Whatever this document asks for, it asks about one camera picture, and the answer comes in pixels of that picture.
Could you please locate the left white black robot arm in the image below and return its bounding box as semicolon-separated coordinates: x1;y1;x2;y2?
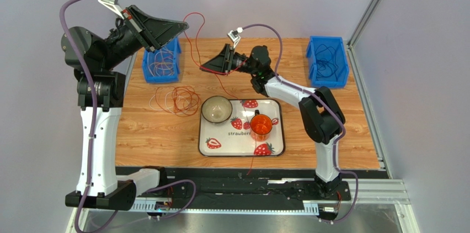
61;6;189;211

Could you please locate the dark blue cable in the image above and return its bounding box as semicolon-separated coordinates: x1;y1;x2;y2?
314;44;340;79

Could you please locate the right aluminium frame post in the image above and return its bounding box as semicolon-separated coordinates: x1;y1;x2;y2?
348;0;420;232

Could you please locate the aluminium frame post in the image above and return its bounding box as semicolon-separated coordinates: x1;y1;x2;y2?
348;0;420;232
113;53;137;80

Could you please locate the blue plastic bin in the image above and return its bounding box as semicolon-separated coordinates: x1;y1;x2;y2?
306;36;349;89
142;38;182;84

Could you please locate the white cable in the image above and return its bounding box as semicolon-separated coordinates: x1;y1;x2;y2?
147;46;176;78
148;87;184;113

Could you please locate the grey ceramic bowl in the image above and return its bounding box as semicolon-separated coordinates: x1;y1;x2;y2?
201;96;233;124

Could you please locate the white strawberry tray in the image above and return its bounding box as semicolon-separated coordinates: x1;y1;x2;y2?
199;99;285;157

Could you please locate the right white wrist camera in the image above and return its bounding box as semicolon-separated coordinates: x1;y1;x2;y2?
227;27;243;49

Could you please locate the aluminium front rail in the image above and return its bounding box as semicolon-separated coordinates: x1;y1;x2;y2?
130;168;410;215

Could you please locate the orange cable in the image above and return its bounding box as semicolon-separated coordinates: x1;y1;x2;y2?
154;85;202;118

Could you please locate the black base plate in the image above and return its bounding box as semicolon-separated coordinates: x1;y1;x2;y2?
115;166;352;211

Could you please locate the orange translucent mug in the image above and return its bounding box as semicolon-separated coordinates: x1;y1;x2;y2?
249;110;273;142

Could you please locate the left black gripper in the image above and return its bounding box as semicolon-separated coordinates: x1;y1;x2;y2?
101;6;188;72

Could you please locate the left aluminium frame post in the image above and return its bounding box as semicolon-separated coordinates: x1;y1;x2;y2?
113;53;137;80

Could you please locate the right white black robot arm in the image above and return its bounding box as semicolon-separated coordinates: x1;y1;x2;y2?
200;44;345;190

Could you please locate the left purple robot hose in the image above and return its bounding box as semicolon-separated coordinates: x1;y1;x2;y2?
59;0;197;233

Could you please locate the right blue plastic bin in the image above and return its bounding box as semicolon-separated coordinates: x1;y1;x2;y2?
306;36;349;89

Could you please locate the left blue plastic bin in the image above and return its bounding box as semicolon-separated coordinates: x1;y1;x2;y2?
142;38;182;84

